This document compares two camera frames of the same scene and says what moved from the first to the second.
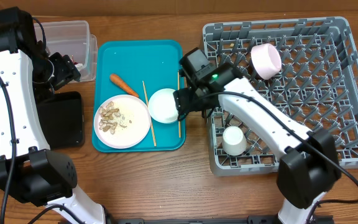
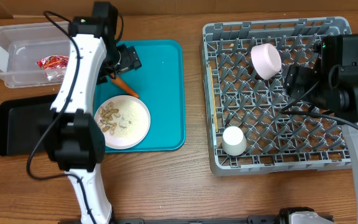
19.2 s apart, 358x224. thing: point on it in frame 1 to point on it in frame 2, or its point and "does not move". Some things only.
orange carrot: (123, 84) does not move
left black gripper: (67, 70) to (129, 60)
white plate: (122, 121) does not move
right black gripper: (183, 97) to (298, 84)
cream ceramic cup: (234, 141) does not move
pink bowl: (266, 60) does not move
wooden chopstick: (153, 136) to (214, 108)
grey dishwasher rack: (307, 68) does not move
